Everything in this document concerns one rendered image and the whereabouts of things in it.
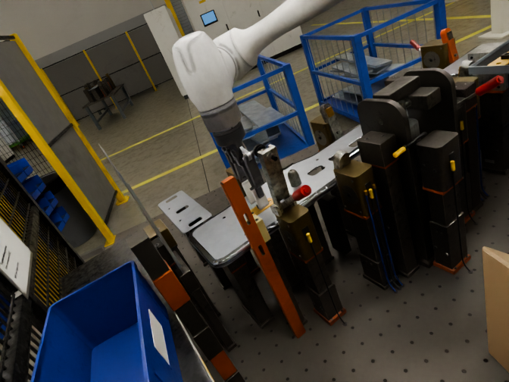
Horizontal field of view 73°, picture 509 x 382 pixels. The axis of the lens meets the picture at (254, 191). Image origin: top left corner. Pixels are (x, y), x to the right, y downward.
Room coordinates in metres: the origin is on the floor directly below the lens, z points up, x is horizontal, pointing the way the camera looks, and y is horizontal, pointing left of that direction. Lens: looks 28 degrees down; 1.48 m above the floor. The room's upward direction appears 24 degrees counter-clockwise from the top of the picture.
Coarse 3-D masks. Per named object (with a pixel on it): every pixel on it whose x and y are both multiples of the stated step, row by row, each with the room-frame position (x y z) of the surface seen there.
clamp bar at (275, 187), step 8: (256, 152) 0.68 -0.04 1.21; (264, 152) 0.64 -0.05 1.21; (272, 152) 0.65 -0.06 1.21; (264, 160) 0.64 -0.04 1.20; (272, 160) 0.64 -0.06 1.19; (264, 168) 0.65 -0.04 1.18; (272, 168) 0.65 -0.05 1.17; (280, 168) 0.66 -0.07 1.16; (272, 176) 0.65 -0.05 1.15; (280, 176) 0.66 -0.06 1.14; (272, 184) 0.65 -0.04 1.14; (280, 184) 0.66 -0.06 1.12; (272, 192) 0.66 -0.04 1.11; (280, 192) 0.66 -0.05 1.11; (288, 192) 0.67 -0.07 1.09; (280, 200) 0.66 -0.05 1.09; (280, 208) 0.66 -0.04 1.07
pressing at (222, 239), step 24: (456, 72) 1.13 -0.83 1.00; (336, 144) 0.98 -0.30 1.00; (288, 168) 0.96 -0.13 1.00; (312, 168) 0.90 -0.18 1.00; (264, 192) 0.88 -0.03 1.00; (312, 192) 0.78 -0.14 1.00; (216, 216) 0.87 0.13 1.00; (264, 216) 0.76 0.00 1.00; (192, 240) 0.80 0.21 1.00; (216, 240) 0.75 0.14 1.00; (240, 240) 0.70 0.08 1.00; (216, 264) 0.66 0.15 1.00
